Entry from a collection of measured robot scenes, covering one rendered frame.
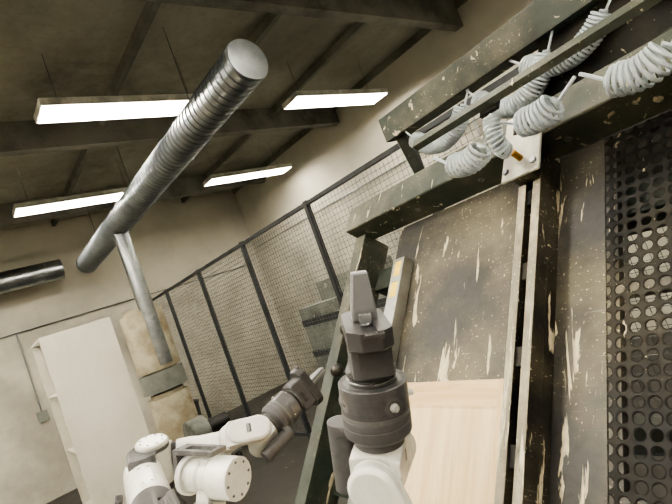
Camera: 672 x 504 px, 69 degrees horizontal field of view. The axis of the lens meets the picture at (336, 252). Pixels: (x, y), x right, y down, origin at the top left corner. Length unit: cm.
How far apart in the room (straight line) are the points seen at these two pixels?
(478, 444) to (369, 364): 57
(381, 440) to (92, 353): 436
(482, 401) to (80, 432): 409
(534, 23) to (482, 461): 120
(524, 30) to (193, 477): 144
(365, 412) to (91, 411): 434
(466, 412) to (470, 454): 9
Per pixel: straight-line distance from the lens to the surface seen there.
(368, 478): 64
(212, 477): 85
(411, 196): 150
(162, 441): 132
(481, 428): 112
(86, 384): 486
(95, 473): 490
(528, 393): 99
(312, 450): 157
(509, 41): 170
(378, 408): 61
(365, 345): 56
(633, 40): 159
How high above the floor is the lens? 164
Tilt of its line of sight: 3 degrees up
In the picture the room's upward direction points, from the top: 20 degrees counter-clockwise
